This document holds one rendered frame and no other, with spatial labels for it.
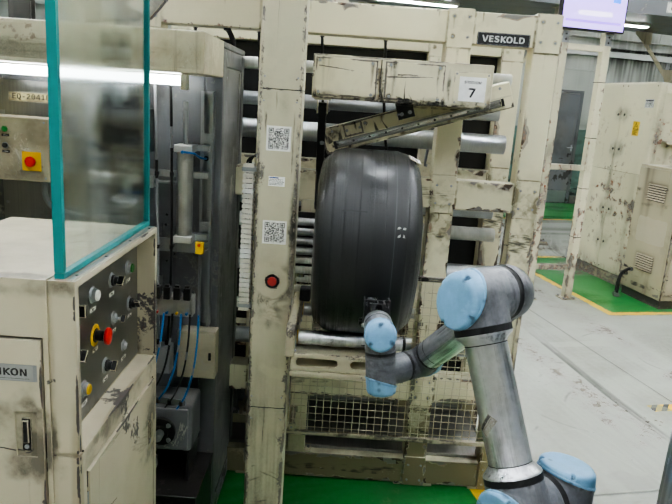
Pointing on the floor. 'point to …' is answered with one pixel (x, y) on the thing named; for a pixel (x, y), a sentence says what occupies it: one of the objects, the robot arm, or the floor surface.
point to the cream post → (260, 413)
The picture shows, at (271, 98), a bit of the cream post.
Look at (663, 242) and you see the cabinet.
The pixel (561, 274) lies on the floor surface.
